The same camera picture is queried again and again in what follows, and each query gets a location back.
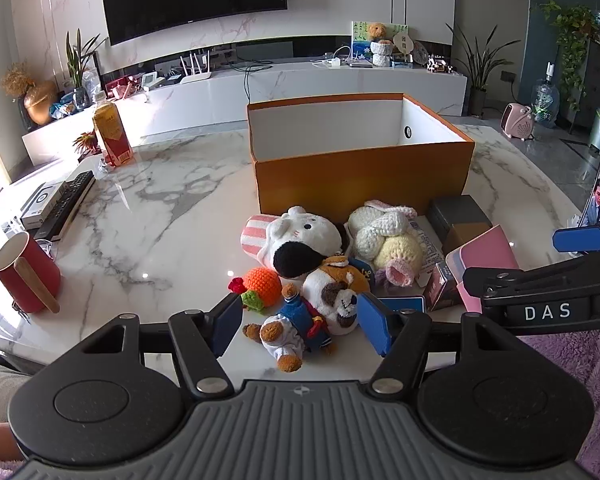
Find copper vase dried flowers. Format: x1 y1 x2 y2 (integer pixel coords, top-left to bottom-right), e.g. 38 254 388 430
0 62 61 126

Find red mug wooden handle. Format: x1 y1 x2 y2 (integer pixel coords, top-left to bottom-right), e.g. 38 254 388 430
0 236 62 314

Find red gift boxes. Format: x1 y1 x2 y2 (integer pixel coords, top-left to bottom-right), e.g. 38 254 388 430
102 77 143 101

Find black cable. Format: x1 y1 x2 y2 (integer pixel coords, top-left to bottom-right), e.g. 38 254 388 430
244 60 273 103

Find sailor bear plush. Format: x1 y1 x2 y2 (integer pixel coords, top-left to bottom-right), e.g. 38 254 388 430
242 282 338 373

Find red grey card box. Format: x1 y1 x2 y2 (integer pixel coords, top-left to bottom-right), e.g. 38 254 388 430
422 261 462 312

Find pink notebook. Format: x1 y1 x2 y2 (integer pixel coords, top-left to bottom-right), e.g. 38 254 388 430
445 225 522 317

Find pink heater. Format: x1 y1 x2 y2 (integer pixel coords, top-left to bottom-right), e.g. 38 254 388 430
500 103 535 140

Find person's leg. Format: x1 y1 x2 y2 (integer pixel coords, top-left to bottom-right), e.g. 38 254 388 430
0 355 31 461

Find blue card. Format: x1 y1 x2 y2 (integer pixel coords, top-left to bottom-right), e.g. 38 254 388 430
377 295 426 316

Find white flat box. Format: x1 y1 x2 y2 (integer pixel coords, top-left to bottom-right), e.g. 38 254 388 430
19 178 68 230

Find white yellow crochet bunny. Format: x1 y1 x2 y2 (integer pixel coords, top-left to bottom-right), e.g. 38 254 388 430
345 199 426 288

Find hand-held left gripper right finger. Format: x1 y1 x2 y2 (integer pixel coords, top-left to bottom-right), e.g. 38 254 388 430
356 291 523 401

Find black remote control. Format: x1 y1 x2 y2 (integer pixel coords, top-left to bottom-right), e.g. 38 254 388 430
33 170 97 242

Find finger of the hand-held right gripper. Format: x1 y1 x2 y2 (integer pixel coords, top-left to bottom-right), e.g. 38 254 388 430
461 254 600 306
552 223 600 256

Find water jug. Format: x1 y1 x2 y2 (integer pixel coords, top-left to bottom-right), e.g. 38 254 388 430
530 62 561 128

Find dark cabinet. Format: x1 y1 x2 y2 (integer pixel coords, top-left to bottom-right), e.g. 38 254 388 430
560 35 600 131

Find brown white dog plush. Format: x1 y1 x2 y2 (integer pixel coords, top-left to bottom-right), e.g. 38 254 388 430
300 255 376 336

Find white router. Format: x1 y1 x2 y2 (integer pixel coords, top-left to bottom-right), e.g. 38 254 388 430
180 52 216 83

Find teddy bear in basket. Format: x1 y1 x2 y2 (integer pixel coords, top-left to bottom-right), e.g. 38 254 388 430
371 40 395 67

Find white black dog plush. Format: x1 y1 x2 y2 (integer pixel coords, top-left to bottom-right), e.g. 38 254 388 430
241 205 351 279

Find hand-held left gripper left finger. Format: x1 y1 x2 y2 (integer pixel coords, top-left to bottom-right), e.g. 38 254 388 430
80 291 244 401

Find green plant glass vase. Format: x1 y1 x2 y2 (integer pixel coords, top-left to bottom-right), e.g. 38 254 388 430
62 30 108 108

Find printed white packet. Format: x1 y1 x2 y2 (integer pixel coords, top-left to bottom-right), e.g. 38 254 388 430
407 215 448 286

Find small red plant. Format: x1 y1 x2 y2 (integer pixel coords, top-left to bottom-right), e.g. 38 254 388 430
72 131 101 158

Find tall potted plant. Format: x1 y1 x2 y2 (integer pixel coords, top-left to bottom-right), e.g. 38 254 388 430
445 22 501 118

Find green blue painting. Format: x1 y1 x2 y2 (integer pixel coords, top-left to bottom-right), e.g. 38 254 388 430
351 21 410 58

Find orange crochet toy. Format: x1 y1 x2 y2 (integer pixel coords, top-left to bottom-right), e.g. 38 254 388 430
228 266 283 313

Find white marble tv console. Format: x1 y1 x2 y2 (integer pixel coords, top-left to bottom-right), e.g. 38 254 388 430
21 55 468 166

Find trailing green plant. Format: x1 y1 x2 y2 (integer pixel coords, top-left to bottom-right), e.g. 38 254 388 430
540 0 600 111

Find dark brown small box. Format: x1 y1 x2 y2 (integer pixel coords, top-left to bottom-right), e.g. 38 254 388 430
426 194 492 242

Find orange cardboard box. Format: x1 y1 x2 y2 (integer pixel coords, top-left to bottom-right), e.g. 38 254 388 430
246 92 476 217

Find round paper fan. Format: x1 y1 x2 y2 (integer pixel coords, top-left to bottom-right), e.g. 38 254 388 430
391 30 416 56

